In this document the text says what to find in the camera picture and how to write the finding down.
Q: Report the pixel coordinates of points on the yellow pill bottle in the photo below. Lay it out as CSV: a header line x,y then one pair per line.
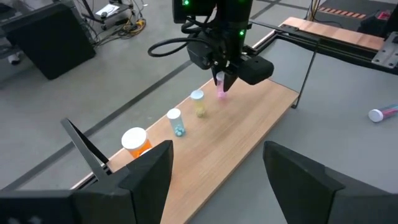
x,y
199,104

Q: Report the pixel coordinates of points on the blue bottle with pink pills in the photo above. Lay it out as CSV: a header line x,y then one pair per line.
x,y
377,115

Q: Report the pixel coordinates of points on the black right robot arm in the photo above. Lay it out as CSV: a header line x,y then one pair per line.
x,y
231,21

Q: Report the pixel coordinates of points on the pink pill bottle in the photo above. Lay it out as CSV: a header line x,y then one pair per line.
x,y
220,91

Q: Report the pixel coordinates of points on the orange striped floor mat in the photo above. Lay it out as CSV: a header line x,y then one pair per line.
x,y
340,12

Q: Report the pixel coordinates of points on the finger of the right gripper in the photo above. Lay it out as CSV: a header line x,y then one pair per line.
x,y
229,79
214,76

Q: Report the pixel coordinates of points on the white paper sheet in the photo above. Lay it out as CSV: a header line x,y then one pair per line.
x,y
107,9

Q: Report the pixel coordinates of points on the wooden shelf with black frame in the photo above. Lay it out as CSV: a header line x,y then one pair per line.
x,y
224,133

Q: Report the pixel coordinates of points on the black floor cabinet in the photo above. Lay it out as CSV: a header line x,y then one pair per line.
x,y
49,40

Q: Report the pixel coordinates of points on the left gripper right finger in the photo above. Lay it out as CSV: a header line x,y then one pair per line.
x,y
298,193

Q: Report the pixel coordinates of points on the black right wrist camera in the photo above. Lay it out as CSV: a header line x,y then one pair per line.
x,y
256,70

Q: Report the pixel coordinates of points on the large orange pill bottle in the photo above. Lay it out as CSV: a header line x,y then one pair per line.
x,y
133,141

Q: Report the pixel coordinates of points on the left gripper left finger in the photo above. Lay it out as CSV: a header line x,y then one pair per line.
x,y
143,193

